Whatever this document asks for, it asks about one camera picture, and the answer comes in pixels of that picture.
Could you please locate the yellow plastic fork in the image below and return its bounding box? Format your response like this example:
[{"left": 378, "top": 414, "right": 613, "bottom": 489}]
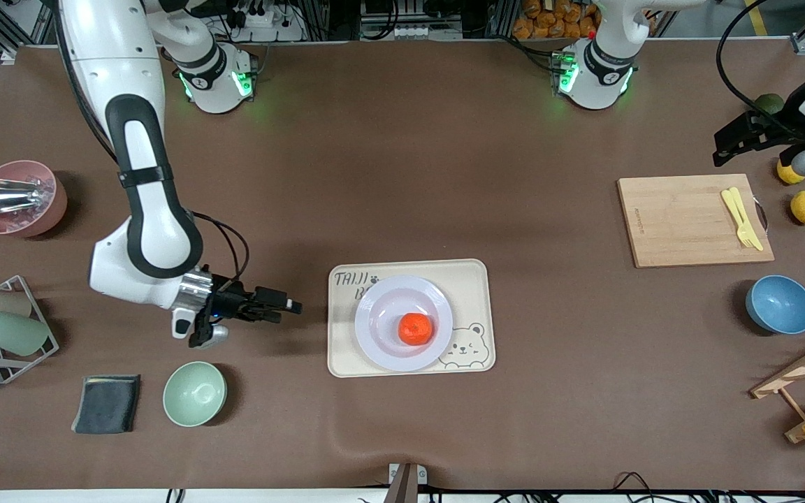
[{"left": 720, "top": 189, "right": 757, "bottom": 250}]

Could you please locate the mint green cup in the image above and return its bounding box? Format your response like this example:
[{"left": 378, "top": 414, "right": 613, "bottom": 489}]
[{"left": 0, "top": 309, "right": 51, "bottom": 357}]

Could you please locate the pink bowl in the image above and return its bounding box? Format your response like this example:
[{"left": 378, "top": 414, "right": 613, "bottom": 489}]
[{"left": 0, "top": 160, "right": 68, "bottom": 238}]

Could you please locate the dark grey folded cloth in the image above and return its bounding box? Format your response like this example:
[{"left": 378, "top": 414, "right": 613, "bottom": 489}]
[{"left": 71, "top": 374, "right": 142, "bottom": 435}]

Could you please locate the white power strip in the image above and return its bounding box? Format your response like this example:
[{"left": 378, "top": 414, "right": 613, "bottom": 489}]
[{"left": 231, "top": 8, "right": 305, "bottom": 43}]

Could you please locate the wooden cutting board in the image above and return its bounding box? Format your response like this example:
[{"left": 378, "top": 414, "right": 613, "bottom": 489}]
[{"left": 616, "top": 173, "right": 776, "bottom": 269}]

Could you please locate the blue bowl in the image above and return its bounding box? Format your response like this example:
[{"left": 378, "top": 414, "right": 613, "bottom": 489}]
[{"left": 745, "top": 275, "right": 805, "bottom": 335}]

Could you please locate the metal table edge bracket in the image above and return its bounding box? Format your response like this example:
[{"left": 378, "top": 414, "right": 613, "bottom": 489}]
[{"left": 383, "top": 462, "right": 428, "bottom": 503}]

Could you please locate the white socket strip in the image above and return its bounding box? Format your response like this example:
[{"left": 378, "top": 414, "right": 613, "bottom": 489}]
[{"left": 363, "top": 24, "right": 426, "bottom": 41}]

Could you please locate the wooden peg rack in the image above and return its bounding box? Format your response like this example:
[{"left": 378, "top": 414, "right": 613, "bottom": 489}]
[{"left": 750, "top": 328, "right": 805, "bottom": 444}]

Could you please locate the lavender round plate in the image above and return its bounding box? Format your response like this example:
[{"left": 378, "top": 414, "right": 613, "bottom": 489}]
[{"left": 354, "top": 275, "right": 454, "bottom": 372}]

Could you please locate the orange mandarin fruit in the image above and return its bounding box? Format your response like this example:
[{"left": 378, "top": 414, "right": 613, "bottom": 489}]
[{"left": 398, "top": 312, "right": 435, "bottom": 347}]

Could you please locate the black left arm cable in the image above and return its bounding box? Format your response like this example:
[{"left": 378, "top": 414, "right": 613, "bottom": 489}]
[{"left": 715, "top": 0, "right": 805, "bottom": 137}]

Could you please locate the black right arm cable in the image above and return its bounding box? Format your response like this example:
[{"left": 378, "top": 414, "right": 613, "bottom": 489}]
[{"left": 191, "top": 210, "right": 250, "bottom": 282}]

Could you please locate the grey wire cup rack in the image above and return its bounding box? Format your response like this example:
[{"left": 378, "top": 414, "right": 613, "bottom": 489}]
[{"left": 0, "top": 275, "right": 61, "bottom": 385}]

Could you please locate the mint green bowl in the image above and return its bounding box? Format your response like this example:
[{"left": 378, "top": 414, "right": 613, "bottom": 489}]
[{"left": 162, "top": 360, "right": 228, "bottom": 428}]

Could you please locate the cream bear print tray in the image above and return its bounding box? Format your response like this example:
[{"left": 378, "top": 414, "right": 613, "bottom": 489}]
[{"left": 326, "top": 258, "right": 497, "bottom": 379}]

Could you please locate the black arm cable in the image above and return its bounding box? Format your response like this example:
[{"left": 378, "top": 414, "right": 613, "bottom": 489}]
[
  {"left": 191, "top": 210, "right": 250, "bottom": 282},
  {"left": 715, "top": 0, "right": 805, "bottom": 137}
]

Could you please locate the bag of orange fruit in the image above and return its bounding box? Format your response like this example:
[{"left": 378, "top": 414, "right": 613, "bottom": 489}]
[{"left": 512, "top": 0, "right": 602, "bottom": 40}]

